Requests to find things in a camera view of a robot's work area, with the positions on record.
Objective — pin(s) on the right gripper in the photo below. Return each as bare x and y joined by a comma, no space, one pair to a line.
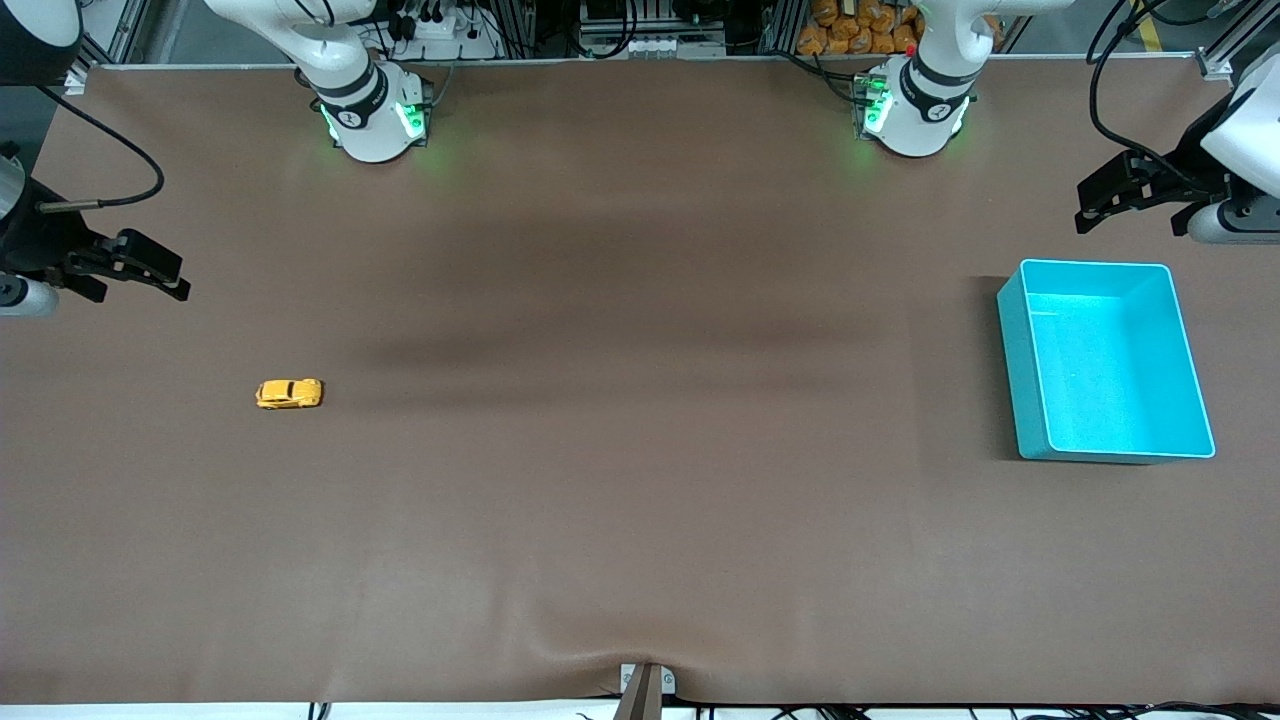
38,243

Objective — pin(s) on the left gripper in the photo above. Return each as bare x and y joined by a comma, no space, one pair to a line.
1193,183

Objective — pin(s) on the yellow beetle toy car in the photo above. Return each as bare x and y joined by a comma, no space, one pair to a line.
288,394

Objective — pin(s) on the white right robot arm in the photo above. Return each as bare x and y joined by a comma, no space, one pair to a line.
375,120

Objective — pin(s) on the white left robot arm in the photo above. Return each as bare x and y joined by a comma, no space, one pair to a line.
920,110

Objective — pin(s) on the turquoise plastic bin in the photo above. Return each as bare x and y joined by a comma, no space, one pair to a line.
1110,370

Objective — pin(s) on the pile of orange objects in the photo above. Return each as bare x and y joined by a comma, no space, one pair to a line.
860,30

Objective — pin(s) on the white power strip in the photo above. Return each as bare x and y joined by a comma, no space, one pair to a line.
445,30

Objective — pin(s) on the brown table mat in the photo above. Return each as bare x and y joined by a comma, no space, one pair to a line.
640,400

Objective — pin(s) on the aluminium frame rail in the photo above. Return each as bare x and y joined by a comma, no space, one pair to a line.
1215,65
120,30

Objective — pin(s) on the metal table clamp bracket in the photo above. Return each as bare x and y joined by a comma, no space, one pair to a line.
645,685

